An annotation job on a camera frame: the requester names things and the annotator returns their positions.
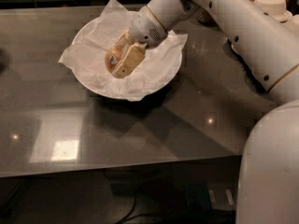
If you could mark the white crumpled paper sheet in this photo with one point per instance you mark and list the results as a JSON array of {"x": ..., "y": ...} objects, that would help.
[{"x": 90, "y": 53}]

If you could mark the red yellow apple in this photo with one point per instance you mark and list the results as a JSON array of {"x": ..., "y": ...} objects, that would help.
[{"x": 113, "y": 58}]

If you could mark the black tray mat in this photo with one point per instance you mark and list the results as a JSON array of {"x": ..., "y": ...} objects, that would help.
[{"x": 251, "y": 81}]

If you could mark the white bowl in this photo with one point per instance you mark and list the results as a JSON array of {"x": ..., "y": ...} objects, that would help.
[{"x": 168, "y": 66}]

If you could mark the grey box under table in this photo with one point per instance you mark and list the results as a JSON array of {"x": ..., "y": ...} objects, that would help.
[{"x": 212, "y": 195}]

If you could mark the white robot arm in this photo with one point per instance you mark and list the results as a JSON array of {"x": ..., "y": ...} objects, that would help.
[{"x": 268, "y": 186}]

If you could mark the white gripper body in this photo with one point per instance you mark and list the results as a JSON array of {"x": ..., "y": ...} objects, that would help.
[{"x": 145, "y": 29}]

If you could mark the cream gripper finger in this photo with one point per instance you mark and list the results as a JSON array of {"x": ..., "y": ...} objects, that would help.
[
  {"x": 124, "y": 42},
  {"x": 131, "y": 57}
]

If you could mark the glass jar with cereal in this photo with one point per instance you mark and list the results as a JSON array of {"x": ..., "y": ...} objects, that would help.
[{"x": 205, "y": 18}]

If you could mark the rear stack of paper bowls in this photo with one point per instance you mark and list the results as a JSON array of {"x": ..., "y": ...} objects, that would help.
[{"x": 278, "y": 10}]

